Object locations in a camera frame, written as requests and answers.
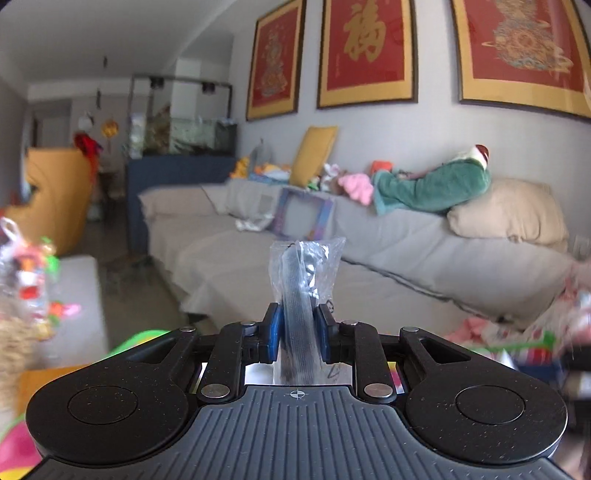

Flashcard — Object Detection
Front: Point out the beige pillow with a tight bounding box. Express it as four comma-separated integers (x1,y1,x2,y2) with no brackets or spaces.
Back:
447,178,570,245

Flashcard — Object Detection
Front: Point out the glass jar of nuts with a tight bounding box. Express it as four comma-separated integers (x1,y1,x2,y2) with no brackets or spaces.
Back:
0,318,38,416

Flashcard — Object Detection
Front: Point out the green plush toy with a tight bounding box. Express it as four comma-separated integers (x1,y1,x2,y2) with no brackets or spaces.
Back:
373,159,491,215

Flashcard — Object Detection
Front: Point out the colourful cartoon play mat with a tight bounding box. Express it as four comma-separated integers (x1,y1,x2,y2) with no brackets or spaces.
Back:
0,329,169,480

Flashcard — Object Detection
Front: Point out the clear bag with black item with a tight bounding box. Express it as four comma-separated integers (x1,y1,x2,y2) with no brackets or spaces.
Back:
269,237,352,386

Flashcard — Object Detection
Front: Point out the white red plush toy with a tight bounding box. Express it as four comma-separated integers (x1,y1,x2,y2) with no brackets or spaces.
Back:
462,144,490,169

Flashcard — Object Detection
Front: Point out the plastic bag of toys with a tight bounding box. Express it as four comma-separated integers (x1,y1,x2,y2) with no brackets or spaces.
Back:
0,217,81,342

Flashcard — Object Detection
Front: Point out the pink plush toy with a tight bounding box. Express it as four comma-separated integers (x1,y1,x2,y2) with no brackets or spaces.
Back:
339,173,375,206

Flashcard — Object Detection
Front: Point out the grey low table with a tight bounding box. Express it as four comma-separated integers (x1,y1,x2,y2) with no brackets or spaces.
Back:
46,256,109,367

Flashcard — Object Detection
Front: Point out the grey sofa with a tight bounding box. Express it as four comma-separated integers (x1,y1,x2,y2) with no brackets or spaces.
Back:
139,178,591,330

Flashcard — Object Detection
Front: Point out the yellow pillow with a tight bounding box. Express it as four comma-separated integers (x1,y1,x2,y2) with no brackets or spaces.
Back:
288,126,339,189

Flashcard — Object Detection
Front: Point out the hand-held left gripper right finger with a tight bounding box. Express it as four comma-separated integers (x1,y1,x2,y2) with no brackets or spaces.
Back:
314,304,481,404

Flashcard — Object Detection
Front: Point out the grey plush toy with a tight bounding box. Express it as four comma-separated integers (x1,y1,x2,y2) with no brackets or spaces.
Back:
252,138,275,167

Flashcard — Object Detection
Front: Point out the red framed figure picture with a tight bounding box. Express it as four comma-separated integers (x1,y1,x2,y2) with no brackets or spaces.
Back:
246,0,308,121

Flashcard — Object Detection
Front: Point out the red framed calligraphy picture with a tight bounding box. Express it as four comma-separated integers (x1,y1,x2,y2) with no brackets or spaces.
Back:
317,0,419,110

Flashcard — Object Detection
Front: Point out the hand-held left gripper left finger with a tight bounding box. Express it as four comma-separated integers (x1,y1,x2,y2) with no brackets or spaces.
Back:
120,302,284,400

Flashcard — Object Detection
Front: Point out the blue cabinet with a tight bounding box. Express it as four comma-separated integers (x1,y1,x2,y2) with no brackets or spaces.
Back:
126,156,238,254

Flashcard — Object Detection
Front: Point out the purple window box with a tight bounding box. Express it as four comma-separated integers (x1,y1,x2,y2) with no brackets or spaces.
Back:
276,187,335,241

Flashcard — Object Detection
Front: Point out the pile of plush toys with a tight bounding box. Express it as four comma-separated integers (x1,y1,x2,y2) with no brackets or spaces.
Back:
307,164,345,192

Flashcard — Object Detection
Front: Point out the red hanging decoration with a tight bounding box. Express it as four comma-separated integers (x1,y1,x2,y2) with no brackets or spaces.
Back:
74,131,102,158

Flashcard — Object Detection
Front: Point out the large red framed picture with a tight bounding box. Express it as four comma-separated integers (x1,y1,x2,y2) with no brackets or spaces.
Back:
450,0,591,121

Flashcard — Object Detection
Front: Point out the yellow armchair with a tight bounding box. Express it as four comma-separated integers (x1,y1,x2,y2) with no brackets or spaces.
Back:
9,147,93,257

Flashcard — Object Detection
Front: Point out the glass fish tank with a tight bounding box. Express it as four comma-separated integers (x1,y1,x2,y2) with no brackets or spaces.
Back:
129,74,238,160

